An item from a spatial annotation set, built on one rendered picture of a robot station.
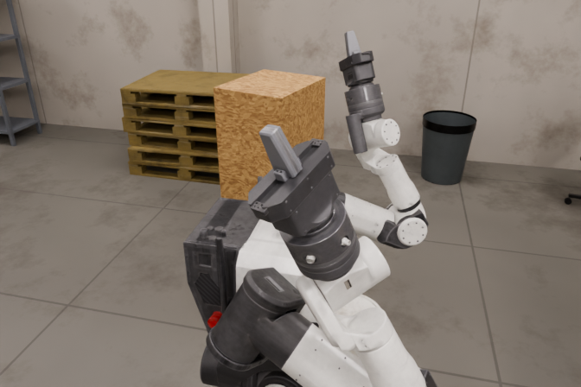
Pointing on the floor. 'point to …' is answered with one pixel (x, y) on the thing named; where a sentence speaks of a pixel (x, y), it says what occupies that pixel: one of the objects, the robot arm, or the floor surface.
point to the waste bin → (445, 145)
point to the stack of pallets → (173, 123)
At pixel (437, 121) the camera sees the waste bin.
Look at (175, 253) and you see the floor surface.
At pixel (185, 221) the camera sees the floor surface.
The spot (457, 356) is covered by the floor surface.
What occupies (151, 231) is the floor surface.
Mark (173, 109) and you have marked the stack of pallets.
